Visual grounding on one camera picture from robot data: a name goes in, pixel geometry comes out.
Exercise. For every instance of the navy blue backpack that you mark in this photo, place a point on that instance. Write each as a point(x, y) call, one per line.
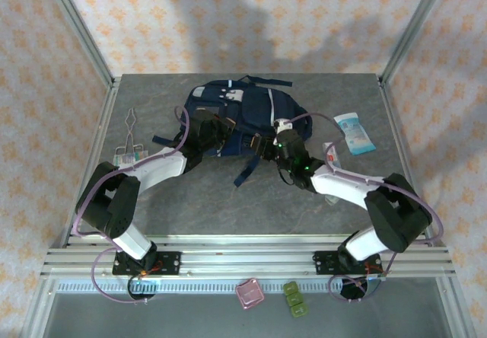
point(251, 106)

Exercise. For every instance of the white red tube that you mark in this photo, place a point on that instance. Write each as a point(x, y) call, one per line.
point(331, 153)

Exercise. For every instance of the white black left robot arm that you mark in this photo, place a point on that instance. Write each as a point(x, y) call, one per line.
point(160, 166)

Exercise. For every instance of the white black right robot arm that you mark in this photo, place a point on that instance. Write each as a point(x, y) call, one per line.
point(342, 185)

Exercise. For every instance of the blue wet wipes pack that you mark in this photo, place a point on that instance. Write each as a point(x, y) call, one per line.
point(355, 134)

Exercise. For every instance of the small green white packet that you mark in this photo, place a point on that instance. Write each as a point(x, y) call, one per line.
point(127, 159)

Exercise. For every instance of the pink square container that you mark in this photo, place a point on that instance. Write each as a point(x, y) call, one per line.
point(249, 294)

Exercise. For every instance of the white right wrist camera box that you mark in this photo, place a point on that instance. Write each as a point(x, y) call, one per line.
point(283, 125)

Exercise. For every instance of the wide aluminium mounting rail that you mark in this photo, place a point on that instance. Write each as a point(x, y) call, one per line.
point(247, 256)

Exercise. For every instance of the aluminium table edge rail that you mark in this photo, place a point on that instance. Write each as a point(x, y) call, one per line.
point(403, 144)
point(95, 136)

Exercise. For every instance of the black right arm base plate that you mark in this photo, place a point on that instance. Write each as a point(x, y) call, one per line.
point(325, 263)

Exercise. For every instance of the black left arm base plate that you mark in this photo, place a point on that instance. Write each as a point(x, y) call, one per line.
point(167, 263)

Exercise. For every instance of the aluminium frame post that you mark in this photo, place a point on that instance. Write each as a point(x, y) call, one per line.
point(414, 29)
point(76, 29)

